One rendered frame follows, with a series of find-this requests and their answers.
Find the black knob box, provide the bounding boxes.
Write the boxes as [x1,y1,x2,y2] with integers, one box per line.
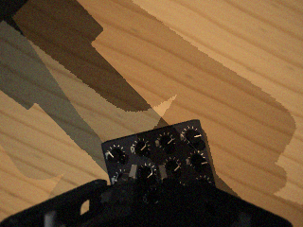
[101,119,216,204]

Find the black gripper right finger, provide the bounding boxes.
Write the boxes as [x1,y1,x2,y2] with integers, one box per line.
[156,166,294,227]

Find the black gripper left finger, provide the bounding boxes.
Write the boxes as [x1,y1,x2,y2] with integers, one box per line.
[0,165,139,227]

